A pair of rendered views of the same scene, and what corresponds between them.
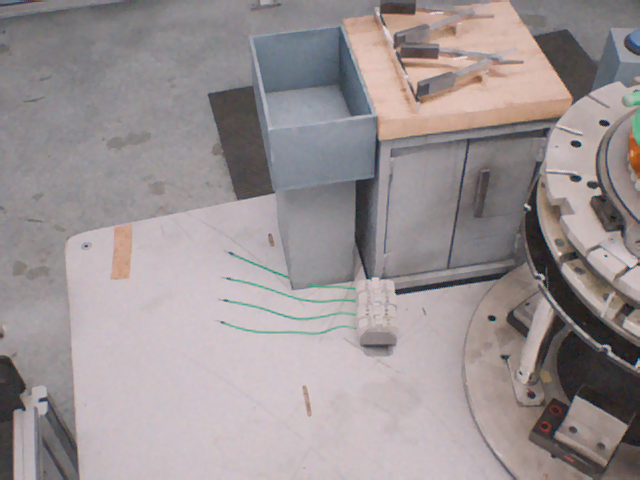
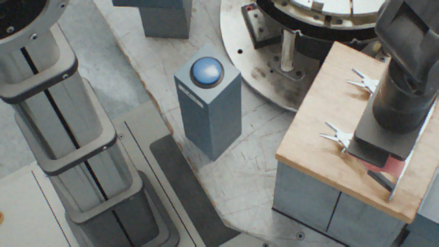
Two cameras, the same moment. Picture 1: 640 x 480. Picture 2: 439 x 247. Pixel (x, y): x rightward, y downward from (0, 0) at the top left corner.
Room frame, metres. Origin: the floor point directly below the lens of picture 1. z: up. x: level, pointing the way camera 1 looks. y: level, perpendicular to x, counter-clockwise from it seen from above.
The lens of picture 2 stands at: (1.12, -0.04, 2.11)
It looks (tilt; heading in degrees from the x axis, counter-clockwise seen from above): 68 degrees down; 222
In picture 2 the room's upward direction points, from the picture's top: 5 degrees counter-clockwise
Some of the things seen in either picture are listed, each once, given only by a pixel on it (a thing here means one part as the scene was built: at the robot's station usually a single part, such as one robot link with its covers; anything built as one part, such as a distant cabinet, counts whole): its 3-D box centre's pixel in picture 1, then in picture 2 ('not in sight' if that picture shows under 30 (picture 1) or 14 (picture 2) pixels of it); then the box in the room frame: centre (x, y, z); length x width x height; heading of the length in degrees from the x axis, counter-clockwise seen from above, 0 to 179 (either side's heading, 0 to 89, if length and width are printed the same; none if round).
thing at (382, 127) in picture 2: not in sight; (400, 103); (0.73, -0.11, 1.26); 0.10 x 0.07 x 0.07; 11
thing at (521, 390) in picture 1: (526, 377); (389, 51); (0.45, -0.22, 0.81); 0.07 x 0.03 x 0.01; 1
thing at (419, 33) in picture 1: (411, 35); not in sight; (0.70, -0.10, 1.09); 0.04 x 0.01 x 0.02; 114
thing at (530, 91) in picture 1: (448, 65); (371, 129); (0.69, -0.14, 1.05); 0.20 x 0.19 x 0.02; 99
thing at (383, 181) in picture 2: (397, 7); (381, 179); (0.76, -0.09, 1.09); 0.04 x 0.01 x 0.02; 84
